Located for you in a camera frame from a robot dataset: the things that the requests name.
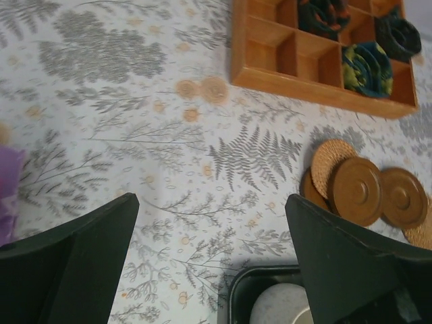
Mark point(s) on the black plastic tray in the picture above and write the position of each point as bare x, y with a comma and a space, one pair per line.
250, 283

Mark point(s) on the orange wooden compartment box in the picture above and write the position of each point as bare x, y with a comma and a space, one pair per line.
271, 54

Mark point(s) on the white ceramic cup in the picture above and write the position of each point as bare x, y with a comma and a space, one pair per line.
282, 303

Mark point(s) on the black orange rolled sock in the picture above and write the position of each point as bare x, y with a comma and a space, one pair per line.
325, 18

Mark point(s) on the blue green rolled sock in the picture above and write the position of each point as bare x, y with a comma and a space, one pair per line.
367, 70

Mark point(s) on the brown wooden coaster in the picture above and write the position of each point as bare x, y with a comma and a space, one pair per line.
405, 202
308, 191
355, 191

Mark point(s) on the purple printed cloth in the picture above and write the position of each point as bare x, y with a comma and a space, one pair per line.
11, 167

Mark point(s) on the dark grey rolled sock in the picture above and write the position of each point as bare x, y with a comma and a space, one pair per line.
397, 36

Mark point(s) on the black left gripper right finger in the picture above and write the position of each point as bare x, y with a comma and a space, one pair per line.
354, 275

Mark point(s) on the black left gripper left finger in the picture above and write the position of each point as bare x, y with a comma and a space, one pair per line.
69, 273

